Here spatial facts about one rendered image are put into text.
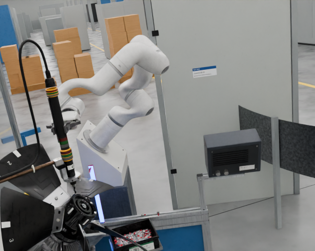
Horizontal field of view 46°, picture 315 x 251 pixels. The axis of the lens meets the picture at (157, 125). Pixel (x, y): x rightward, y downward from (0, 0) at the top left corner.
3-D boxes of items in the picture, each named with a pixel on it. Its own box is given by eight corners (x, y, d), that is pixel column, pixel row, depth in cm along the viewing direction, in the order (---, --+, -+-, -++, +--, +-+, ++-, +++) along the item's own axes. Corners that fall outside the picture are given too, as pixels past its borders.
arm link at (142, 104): (113, 112, 223) (139, 82, 217) (134, 134, 219) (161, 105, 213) (104, 112, 212) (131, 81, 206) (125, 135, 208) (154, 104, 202)
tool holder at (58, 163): (62, 186, 142) (56, 163, 139) (55, 180, 148) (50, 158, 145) (83, 178, 147) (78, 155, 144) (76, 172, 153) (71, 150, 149)
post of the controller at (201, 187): (201, 210, 193) (197, 176, 187) (200, 207, 196) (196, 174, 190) (206, 209, 193) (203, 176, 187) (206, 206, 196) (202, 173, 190)
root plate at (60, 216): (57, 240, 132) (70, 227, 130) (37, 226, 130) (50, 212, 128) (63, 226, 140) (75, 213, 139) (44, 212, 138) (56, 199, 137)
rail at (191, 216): (39, 244, 198) (36, 231, 195) (42, 240, 202) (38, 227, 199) (209, 223, 195) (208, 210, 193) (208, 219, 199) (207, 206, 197)
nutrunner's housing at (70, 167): (70, 187, 146) (44, 71, 132) (66, 184, 149) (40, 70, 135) (79, 183, 148) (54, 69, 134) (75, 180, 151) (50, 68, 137)
